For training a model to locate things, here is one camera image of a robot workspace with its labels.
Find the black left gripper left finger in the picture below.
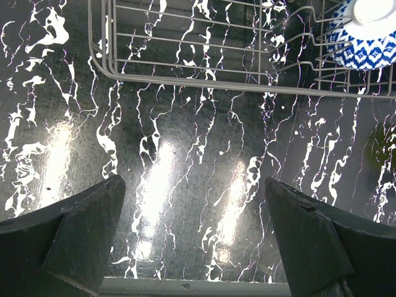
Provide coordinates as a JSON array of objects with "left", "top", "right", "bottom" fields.
[{"left": 1, "top": 175, "right": 126, "bottom": 296}]

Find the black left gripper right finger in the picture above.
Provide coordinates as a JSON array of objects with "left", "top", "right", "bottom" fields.
[{"left": 265, "top": 177, "right": 395, "bottom": 296}]

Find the blue white patterned bowl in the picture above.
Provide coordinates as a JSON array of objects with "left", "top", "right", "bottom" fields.
[{"left": 325, "top": 0, "right": 395, "bottom": 71}]

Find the wire dish rack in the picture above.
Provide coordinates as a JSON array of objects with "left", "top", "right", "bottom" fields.
[{"left": 87, "top": 1, "right": 395, "bottom": 99}]

